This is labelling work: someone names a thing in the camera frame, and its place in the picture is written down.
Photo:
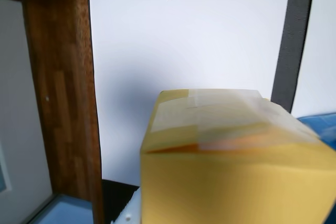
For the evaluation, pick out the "blue paper box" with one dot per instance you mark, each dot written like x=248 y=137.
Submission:
x=323 y=127

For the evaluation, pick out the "white paper sheet marked 2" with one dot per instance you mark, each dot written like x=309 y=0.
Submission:
x=183 y=37

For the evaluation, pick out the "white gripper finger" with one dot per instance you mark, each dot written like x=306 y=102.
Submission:
x=131 y=211

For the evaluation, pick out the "black mat with lettering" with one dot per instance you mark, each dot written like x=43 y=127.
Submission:
x=294 y=37

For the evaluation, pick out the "yellow paper box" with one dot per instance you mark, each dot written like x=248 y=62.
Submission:
x=223 y=169

